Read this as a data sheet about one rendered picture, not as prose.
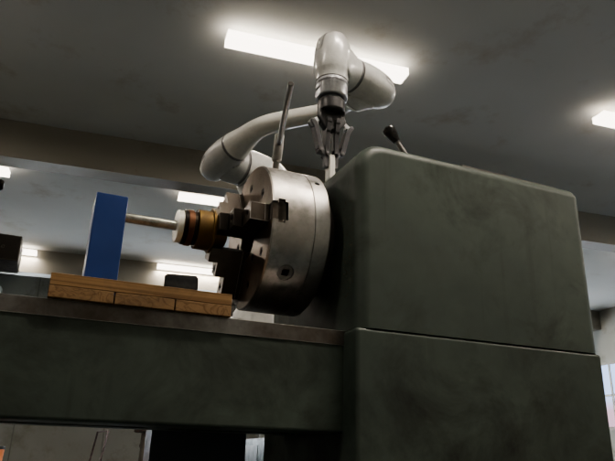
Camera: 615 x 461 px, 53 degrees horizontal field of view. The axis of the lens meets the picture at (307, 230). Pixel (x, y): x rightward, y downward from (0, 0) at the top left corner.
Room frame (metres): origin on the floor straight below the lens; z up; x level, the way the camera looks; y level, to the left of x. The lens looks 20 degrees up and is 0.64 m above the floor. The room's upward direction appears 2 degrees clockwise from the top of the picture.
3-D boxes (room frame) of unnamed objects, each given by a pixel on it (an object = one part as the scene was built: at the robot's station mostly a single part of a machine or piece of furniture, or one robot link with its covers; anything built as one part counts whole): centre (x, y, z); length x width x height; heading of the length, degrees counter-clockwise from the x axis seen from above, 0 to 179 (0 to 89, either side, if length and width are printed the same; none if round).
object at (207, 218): (1.23, 0.22, 1.08); 0.09 x 0.09 x 0.09; 23
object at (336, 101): (1.47, -0.05, 1.50); 0.08 x 0.07 x 0.09; 113
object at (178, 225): (1.19, 0.32, 1.08); 0.13 x 0.07 x 0.07; 113
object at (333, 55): (1.48, -0.06, 1.69); 0.13 x 0.11 x 0.16; 130
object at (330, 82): (1.47, -0.05, 1.58); 0.09 x 0.09 x 0.06
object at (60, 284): (1.18, 0.34, 0.89); 0.36 x 0.30 x 0.04; 23
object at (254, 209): (1.17, 0.12, 1.09); 0.12 x 0.11 x 0.05; 23
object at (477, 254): (1.46, -0.28, 1.06); 0.59 x 0.48 x 0.39; 113
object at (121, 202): (1.15, 0.40, 1.00); 0.08 x 0.06 x 0.23; 23
